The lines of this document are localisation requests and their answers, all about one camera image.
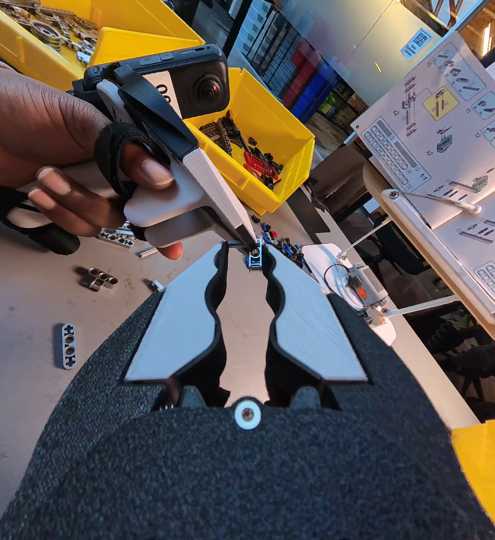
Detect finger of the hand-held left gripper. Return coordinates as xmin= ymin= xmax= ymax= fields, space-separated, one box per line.
xmin=144 ymin=219 xmax=248 ymax=249
xmin=123 ymin=147 xmax=259 ymax=250

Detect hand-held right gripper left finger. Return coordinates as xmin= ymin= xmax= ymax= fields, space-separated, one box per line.
xmin=123 ymin=242 xmax=230 ymax=408

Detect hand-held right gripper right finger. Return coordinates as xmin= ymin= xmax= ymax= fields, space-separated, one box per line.
xmin=261 ymin=245 xmax=369 ymax=408

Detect dark grey connector piece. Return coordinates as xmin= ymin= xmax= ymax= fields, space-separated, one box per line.
xmin=247 ymin=240 xmax=266 ymax=271

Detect yellow bin with red panels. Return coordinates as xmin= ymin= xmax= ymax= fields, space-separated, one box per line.
xmin=183 ymin=67 xmax=316 ymax=217

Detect grey desk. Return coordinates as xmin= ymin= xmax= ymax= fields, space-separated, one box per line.
xmin=0 ymin=181 xmax=480 ymax=524

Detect person's left hand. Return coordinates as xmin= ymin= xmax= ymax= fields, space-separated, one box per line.
xmin=0 ymin=67 xmax=185 ymax=261

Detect heap of dark building pieces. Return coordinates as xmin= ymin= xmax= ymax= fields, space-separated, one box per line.
xmin=199 ymin=111 xmax=285 ymax=191

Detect grey battery box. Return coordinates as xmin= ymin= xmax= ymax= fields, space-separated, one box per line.
xmin=349 ymin=264 xmax=390 ymax=311

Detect stack of grey crates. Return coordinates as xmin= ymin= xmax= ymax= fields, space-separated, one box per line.
xmin=235 ymin=0 xmax=304 ymax=98

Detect pile of small coloured connectors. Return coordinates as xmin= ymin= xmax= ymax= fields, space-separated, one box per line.
xmin=249 ymin=215 xmax=308 ymax=269

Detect scattered chrome beams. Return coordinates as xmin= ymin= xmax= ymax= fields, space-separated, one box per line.
xmin=53 ymin=224 xmax=166 ymax=371

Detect stack of red crates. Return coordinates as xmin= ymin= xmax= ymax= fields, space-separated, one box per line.
xmin=281 ymin=40 xmax=327 ymax=111

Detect blue crate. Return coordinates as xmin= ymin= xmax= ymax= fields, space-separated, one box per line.
xmin=292 ymin=63 xmax=342 ymax=124

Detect black office chair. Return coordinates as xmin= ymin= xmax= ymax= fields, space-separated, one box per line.
xmin=374 ymin=219 xmax=430 ymax=276

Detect wooden book stand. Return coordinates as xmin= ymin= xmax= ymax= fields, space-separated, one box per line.
xmin=302 ymin=162 xmax=495 ymax=355

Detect far left yellow bin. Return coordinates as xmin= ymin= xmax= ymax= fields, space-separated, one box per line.
xmin=0 ymin=0 xmax=101 ymax=67

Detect yellow bin with blue pins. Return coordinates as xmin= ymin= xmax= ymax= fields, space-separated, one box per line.
xmin=452 ymin=415 xmax=495 ymax=540

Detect white paper notice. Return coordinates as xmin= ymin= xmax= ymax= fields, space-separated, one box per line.
xmin=400 ymin=27 xmax=434 ymax=60

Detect instruction booklet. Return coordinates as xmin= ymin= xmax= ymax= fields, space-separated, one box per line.
xmin=351 ymin=31 xmax=495 ymax=330

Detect black motor cable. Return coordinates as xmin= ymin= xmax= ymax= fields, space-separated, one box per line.
xmin=323 ymin=263 xmax=354 ymax=297

